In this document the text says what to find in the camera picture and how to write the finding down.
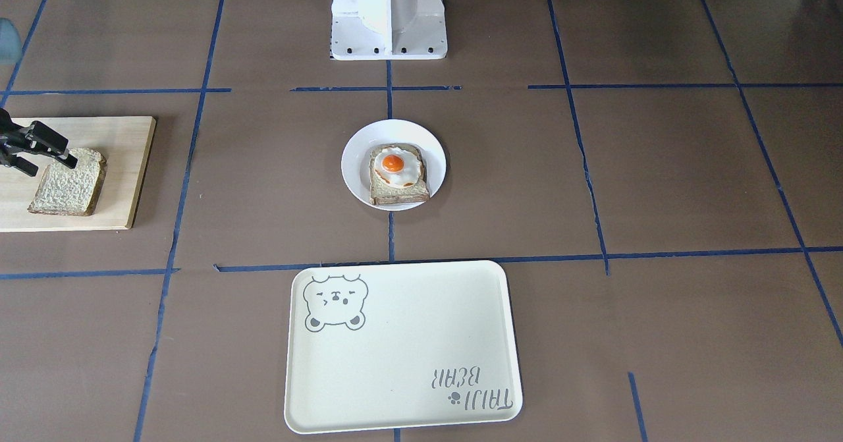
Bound white round plate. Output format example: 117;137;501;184
341;120;449;213

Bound wooden cutting board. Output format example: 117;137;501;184
1;116;156;233

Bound bottom toast slice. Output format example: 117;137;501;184
368;143;431;206

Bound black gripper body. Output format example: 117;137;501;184
1;109;27;166

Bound cream bear serving tray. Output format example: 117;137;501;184
284;261;524;434

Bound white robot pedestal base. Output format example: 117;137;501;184
329;0;449;61

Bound bread slice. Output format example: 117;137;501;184
28;148;107;217

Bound fried egg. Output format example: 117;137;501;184
371;146;423;189

